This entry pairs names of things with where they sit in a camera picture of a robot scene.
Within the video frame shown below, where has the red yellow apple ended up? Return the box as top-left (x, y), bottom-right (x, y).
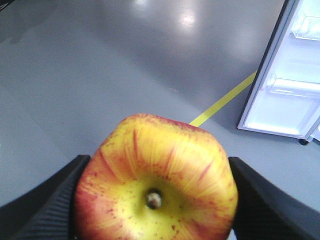
top-left (73, 113), bottom-right (238, 240)

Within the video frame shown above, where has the white fridge door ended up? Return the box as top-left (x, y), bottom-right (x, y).
top-left (237, 0), bottom-right (320, 146)

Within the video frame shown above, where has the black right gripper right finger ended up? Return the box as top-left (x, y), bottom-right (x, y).
top-left (229, 157), bottom-right (320, 240)

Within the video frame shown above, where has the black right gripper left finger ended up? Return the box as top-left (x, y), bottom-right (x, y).
top-left (0, 155), bottom-right (91, 240)

